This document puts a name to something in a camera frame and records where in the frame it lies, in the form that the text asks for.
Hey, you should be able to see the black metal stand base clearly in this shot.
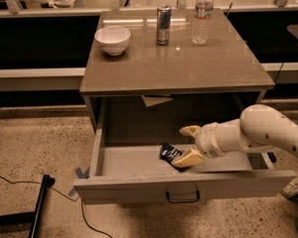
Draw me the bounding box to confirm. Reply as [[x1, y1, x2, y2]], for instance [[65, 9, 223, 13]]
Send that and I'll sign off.
[[0, 175, 55, 238]]

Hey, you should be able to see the blue floor tape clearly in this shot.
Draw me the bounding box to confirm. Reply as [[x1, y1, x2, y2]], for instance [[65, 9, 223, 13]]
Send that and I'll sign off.
[[68, 167, 90, 196]]

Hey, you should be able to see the paper label under tabletop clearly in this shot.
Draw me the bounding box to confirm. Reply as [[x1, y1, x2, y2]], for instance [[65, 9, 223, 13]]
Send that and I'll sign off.
[[141, 95, 173, 107]]

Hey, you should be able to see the open grey top drawer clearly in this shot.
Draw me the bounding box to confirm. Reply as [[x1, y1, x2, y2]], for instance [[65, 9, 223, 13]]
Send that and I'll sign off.
[[73, 92, 297, 205]]

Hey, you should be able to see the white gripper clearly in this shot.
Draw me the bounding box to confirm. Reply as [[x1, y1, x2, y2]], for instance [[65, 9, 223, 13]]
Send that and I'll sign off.
[[171, 123, 225, 169]]

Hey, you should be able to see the blue rxbar blueberry wrapper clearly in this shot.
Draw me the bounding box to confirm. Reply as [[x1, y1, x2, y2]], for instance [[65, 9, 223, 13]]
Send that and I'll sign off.
[[159, 143, 183, 164]]

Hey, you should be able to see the clear plastic water bottle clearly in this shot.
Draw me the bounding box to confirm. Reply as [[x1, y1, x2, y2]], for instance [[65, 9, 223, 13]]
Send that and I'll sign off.
[[191, 0, 215, 46]]

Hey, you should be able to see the white ceramic bowl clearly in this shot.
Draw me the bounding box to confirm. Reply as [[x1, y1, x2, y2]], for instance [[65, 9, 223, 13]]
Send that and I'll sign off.
[[94, 26, 131, 56]]

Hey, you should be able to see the black drawer handle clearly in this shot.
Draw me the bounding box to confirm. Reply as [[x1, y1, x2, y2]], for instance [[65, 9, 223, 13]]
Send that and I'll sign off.
[[166, 190, 201, 204]]

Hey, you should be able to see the black floor cable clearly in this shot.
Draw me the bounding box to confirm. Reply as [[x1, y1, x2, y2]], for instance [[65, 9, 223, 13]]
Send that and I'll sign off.
[[0, 169, 113, 238]]

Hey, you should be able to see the metal window railing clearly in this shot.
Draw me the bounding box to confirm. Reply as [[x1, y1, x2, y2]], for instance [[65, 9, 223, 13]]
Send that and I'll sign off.
[[0, 0, 298, 19]]

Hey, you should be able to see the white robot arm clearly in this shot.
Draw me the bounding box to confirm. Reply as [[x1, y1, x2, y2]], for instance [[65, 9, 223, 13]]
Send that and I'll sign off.
[[171, 104, 298, 169]]

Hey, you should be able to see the silver blue energy drink can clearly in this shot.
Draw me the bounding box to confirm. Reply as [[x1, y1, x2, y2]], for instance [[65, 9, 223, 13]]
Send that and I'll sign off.
[[156, 4, 172, 46]]

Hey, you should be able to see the grey cabinet table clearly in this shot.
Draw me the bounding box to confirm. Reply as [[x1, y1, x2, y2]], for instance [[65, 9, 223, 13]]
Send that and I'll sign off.
[[80, 8, 274, 124]]

